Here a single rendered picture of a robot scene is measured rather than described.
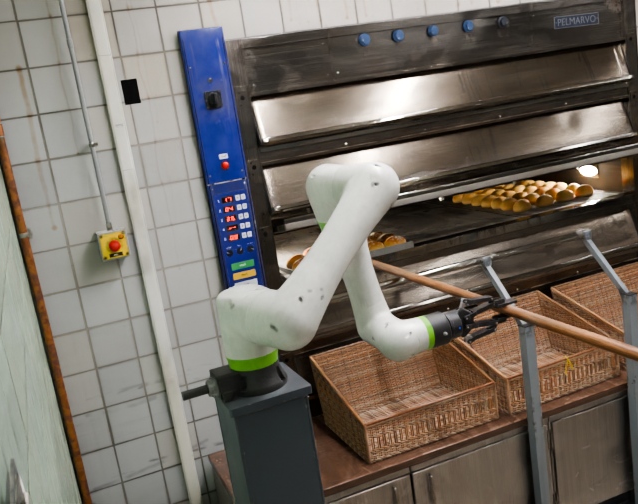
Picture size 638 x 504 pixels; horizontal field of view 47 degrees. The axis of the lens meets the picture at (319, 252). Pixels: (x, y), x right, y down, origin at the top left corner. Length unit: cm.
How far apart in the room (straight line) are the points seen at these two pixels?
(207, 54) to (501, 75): 129
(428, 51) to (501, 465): 165
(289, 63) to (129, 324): 114
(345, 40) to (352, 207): 135
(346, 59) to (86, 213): 115
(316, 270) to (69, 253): 128
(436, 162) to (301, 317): 166
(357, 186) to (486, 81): 161
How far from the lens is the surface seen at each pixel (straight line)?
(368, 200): 175
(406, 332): 195
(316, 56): 294
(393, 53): 308
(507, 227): 337
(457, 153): 320
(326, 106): 293
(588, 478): 324
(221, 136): 276
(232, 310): 172
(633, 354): 181
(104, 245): 267
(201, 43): 276
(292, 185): 288
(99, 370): 284
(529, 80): 341
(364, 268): 198
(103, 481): 299
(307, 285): 164
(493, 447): 289
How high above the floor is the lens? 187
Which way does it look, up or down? 12 degrees down
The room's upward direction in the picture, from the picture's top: 9 degrees counter-clockwise
